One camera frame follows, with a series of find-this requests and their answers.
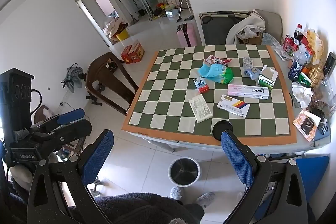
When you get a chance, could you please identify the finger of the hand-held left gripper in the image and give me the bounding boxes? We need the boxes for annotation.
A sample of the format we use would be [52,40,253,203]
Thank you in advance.
[31,108,86,133]
[33,119,93,152]

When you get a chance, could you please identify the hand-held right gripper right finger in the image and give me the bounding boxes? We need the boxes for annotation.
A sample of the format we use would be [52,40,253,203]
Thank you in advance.
[220,130,309,224]

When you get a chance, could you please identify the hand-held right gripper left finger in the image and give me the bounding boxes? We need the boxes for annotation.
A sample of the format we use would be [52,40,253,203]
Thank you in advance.
[26,129,114,224]

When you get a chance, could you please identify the white box with coloured stripes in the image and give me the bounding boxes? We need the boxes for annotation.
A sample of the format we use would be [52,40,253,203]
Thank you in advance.
[217,94,251,118]

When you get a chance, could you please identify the round white waste bin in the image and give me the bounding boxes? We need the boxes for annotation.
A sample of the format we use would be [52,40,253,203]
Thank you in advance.
[168,157,201,188]

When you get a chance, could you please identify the white printed leaflet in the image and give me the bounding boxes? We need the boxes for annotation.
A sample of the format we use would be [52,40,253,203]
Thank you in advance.
[189,96,213,123]

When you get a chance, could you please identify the long white pink box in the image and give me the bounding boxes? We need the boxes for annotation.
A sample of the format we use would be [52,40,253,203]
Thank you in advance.
[227,84,270,100]

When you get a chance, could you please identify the small red white box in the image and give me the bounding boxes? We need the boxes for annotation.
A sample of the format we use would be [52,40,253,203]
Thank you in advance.
[193,77,210,94]

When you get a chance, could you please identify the green plastic bag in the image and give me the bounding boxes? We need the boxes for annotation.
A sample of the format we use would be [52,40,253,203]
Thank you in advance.
[213,67,235,84]

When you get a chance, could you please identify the green white box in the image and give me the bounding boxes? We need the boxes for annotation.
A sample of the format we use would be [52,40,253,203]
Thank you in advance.
[257,65,279,91]

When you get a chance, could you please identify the blue white blister packets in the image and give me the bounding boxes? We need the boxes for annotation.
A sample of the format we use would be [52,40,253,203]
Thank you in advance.
[244,67,261,80]

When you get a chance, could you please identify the blue green plastic packets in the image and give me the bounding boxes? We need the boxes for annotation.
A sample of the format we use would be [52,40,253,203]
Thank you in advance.
[198,64,223,79]

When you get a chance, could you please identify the pink white packet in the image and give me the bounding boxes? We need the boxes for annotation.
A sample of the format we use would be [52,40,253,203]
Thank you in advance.
[205,55,223,65]

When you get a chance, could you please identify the black round cap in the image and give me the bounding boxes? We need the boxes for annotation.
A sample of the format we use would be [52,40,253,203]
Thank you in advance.
[212,120,234,140]

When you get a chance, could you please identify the grey cloth bundle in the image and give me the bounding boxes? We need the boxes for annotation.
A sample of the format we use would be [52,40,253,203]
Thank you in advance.
[62,63,85,93]

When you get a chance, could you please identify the grey fuzzy slipper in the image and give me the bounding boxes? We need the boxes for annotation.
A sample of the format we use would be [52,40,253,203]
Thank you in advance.
[196,192,216,207]
[169,186,184,199]

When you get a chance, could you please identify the dark wooden chair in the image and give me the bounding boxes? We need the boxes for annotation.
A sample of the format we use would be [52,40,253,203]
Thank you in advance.
[85,52,139,116]

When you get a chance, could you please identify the person's dark fleece trousers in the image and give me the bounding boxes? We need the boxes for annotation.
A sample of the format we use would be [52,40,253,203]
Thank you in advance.
[93,193,205,224]

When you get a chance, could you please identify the orange white packet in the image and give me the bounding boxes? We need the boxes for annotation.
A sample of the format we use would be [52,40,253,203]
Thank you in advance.
[293,108,322,142]

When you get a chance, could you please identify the blue plastic chair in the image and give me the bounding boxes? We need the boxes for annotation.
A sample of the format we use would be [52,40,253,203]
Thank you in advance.
[295,156,330,196]

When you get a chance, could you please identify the red cardboard box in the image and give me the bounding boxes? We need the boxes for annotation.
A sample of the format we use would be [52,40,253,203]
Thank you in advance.
[130,40,145,63]
[121,46,133,64]

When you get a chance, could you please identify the green white checkered mat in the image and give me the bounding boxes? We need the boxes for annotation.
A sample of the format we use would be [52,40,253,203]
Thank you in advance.
[121,45,298,146]

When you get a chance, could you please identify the black round container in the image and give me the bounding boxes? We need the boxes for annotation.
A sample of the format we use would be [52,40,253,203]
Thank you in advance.
[308,109,326,123]

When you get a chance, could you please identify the crumpled white tissue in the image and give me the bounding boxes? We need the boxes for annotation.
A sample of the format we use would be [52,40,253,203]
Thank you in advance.
[291,81,314,108]

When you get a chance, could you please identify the yellow bucket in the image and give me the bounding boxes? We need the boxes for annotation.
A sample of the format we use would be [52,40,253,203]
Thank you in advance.
[115,29,130,41]

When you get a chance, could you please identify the dark blue pouch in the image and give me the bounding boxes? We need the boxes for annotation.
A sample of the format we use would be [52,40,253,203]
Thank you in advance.
[288,59,302,82]

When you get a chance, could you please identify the clear bag of nuts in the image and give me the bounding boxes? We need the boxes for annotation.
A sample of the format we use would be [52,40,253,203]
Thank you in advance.
[312,82,336,115]

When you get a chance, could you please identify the gold jar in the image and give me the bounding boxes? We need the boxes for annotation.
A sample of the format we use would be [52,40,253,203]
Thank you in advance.
[310,64,326,88]

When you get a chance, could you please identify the brown cardboard box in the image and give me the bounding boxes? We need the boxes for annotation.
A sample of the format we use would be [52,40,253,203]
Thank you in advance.
[238,31,263,45]

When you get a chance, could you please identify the clear water bottle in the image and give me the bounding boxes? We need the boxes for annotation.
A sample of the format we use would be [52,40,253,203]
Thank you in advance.
[294,44,307,65]

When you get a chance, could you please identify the clear plastic bag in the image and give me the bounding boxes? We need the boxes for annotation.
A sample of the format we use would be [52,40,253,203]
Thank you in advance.
[262,33,282,49]

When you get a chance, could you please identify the red drink can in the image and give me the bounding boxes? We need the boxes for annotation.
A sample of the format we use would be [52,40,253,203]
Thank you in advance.
[283,34,294,52]

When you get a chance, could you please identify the orange red carton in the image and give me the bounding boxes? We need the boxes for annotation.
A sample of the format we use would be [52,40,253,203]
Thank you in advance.
[305,46,315,65]

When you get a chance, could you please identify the dark folding bed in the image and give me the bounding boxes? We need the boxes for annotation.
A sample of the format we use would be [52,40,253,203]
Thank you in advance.
[199,11,254,45]

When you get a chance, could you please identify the black tripod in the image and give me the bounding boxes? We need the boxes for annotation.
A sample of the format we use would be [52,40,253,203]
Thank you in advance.
[147,0,164,22]

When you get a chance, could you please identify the pink suitcase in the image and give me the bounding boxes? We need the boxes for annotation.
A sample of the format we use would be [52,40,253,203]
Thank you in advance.
[176,22,198,47]

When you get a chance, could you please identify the black box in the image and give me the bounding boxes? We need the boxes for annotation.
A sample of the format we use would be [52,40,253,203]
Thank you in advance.
[324,52,336,76]

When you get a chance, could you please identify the white jacket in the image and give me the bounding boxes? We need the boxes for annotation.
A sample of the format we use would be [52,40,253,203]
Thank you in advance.
[226,10,266,44]

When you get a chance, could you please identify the yellow snack bag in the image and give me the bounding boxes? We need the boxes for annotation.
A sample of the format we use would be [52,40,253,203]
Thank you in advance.
[306,29,324,65]

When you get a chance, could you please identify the grey padded chair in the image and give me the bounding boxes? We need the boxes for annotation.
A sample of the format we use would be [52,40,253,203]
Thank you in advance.
[255,9,283,41]

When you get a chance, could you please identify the silver ladder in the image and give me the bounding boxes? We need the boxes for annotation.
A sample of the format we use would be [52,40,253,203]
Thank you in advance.
[175,0,193,23]

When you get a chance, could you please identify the black cable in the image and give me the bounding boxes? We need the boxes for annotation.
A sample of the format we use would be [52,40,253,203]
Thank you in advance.
[30,89,43,119]

